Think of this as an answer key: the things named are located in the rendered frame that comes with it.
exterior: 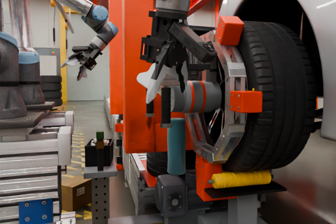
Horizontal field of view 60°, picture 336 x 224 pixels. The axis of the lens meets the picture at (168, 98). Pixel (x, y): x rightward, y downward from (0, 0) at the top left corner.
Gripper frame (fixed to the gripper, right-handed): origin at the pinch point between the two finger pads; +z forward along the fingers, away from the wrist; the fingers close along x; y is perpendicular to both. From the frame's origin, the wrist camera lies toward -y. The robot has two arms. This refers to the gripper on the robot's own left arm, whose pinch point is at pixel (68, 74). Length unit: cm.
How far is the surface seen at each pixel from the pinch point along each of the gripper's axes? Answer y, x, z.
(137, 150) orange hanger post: 43, 34, 9
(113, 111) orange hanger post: -89, 174, 4
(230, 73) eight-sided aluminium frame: 81, -20, -36
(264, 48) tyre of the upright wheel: 84, -18, -51
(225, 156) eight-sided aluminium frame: 90, 5, -14
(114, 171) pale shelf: 44, 27, 24
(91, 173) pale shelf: 37, 21, 32
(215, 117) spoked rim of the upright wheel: 71, 21, -28
